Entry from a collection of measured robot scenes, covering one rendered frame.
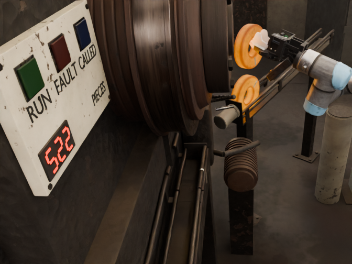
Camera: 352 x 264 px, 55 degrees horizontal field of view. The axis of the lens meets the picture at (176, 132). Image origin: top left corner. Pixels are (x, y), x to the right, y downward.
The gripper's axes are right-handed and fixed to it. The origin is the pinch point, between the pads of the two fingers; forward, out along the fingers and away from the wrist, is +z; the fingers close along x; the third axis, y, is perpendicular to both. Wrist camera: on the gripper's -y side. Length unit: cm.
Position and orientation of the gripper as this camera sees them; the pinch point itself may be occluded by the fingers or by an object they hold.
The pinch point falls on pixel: (250, 41)
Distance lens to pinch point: 127.8
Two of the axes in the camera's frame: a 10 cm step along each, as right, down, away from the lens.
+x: -6.9, 4.6, -5.6
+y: 0.8, -7.3, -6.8
